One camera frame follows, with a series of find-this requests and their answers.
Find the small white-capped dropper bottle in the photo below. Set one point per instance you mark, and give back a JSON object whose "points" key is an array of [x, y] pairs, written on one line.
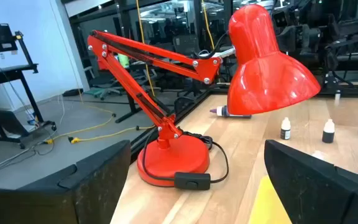
{"points": [[328, 130], [285, 128], [337, 95]]}

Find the office chair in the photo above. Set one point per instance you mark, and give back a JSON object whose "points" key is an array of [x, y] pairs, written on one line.
{"points": [[104, 88]]}

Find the black rolling stand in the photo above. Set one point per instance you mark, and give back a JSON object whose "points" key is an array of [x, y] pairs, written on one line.
{"points": [[11, 73]]}

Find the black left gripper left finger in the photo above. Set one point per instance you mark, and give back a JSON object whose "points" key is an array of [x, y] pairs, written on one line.
{"points": [[73, 199]]}

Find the red desk lamp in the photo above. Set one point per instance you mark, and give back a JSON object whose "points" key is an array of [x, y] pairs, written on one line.
{"points": [[259, 77]]}

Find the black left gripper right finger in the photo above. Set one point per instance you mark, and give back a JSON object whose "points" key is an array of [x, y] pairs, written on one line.
{"points": [[315, 196]]}

